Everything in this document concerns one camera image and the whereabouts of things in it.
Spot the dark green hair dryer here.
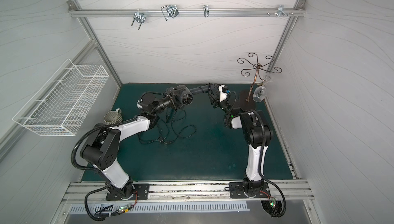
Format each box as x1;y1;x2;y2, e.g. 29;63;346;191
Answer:
165;109;173;123

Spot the green table mat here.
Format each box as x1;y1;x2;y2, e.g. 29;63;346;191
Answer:
112;83;293;181

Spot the clear wine glass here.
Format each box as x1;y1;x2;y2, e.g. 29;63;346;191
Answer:
252;74;271;103

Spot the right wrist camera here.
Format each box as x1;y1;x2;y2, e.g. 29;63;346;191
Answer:
218;85;229;102

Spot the striped ceramic mug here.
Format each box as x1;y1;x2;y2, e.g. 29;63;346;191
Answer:
103;108;123;125

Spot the metal bolt bracket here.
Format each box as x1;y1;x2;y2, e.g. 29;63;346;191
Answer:
267;5;294;18

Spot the white vent strip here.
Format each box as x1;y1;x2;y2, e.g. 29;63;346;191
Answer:
69;201;250;214

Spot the metal glass holder stand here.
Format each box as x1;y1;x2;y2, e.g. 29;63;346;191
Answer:
237;53;282;111

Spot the small metal clamp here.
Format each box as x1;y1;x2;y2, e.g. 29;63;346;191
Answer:
203;5;209;18

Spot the metal u-bolt bracket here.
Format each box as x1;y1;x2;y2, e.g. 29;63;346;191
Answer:
161;4;179;21

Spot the grey hair dryer pink ring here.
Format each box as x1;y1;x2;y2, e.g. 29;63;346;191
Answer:
175;83;216;107

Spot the metal hook bracket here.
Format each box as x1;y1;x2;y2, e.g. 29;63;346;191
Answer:
131;11;146;30

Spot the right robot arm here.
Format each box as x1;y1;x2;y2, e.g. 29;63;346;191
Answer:
225;110;287;218

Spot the white wire basket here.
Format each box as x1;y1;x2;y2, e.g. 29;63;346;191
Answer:
12;59;109;136

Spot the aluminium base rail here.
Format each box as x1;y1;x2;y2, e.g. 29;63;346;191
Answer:
61;179;315;204

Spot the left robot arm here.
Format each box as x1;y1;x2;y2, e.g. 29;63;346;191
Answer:
70;85;193;200

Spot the aluminium top rail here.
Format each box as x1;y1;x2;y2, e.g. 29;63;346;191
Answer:
69;7;306;18

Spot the green dryer black cord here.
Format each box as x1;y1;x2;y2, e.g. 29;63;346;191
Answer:
159;108;198;146

